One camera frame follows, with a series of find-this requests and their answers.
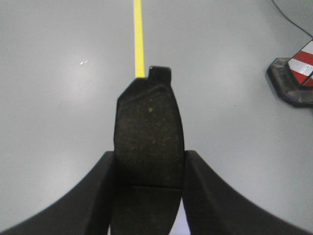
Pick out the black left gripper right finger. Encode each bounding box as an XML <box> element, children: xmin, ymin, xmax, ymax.
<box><xmin>182</xmin><ymin>150</ymin><xmax>308</xmax><ymax>235</ymax></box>

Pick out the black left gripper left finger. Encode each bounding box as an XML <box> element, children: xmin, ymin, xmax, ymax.
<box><xmin>2</xmin><ymin>151</ymin><xmax>115</xmax><ymax>235</ymax></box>

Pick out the grey brake pad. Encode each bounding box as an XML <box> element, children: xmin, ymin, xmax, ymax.
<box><xmin>110</xmin><ymin>66</ymin><xmax>185</xmax><ymax>235</ymax></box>

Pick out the left red white bollard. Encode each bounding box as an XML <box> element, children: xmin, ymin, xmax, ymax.
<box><xmin>267</xmin><ymin>41</ymin><xmax>313</xmax><ymax>108</ymax></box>

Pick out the black floor cable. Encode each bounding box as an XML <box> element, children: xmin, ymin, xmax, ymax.
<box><xmin>270</xmin><ymin>0</ymin><xmax>313</xmax><ymax>39</ymax></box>

